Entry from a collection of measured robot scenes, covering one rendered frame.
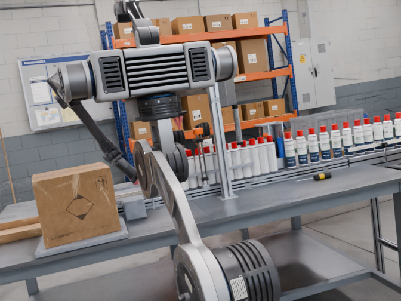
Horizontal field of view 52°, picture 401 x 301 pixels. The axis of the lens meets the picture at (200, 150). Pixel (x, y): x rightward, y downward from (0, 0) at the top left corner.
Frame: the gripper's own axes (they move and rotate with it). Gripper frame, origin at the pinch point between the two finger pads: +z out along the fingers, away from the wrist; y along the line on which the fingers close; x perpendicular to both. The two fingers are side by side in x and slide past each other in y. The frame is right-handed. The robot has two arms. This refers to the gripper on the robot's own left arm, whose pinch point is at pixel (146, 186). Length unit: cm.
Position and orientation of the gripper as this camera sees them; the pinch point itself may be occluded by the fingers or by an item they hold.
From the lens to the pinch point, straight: 214.3
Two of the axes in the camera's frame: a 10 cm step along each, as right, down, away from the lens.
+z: 7.1, 6.5, 2.7
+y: -2.7, -0.9, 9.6
